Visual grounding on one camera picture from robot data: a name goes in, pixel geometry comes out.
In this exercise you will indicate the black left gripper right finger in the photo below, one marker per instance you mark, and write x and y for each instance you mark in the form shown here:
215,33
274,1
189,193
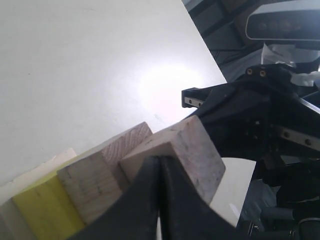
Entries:
184,215

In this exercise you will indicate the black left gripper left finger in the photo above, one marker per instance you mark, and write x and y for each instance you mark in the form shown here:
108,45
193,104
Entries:
134,215

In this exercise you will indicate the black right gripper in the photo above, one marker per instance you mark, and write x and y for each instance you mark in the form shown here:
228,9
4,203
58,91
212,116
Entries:
261,115

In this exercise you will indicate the medium knotty wooden cube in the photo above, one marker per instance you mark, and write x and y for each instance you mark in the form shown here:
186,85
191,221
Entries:
95,180

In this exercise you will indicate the small pale wooden cube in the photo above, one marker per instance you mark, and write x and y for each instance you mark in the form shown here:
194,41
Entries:
189,142

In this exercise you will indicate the yellow cube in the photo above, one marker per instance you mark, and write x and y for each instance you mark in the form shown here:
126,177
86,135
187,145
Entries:
65,200

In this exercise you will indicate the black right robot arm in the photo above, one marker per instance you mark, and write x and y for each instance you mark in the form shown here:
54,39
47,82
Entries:
300,162

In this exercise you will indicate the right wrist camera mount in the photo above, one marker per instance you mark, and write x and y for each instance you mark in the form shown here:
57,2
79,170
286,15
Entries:
294,22

